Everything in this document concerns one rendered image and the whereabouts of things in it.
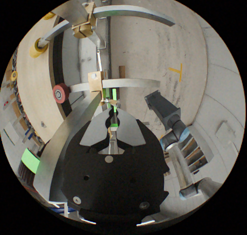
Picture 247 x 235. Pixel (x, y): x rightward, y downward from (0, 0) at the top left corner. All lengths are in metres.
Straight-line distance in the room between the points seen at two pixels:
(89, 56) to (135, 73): 0.78
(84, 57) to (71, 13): 0.43
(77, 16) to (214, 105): 2.74
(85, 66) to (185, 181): 1.11
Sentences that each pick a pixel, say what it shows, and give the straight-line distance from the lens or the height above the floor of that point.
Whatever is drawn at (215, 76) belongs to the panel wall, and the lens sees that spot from 2.75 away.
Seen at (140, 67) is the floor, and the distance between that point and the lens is 1.17.
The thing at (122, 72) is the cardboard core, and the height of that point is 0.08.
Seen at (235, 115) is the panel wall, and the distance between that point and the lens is 2.59.
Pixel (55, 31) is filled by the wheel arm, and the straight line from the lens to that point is 0.32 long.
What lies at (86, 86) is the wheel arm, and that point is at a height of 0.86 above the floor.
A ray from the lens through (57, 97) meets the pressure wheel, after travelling 0.34.
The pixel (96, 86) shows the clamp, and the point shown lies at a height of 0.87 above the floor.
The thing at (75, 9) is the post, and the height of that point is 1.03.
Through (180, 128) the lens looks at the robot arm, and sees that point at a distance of 0.79.
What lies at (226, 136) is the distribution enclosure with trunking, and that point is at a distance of 2.44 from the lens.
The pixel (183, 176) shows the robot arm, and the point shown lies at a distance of 0.70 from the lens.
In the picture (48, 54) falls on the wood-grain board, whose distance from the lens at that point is 0.39.
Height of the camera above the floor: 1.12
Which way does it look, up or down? 58 degrees down
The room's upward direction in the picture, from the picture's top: 175 degrees clockwise
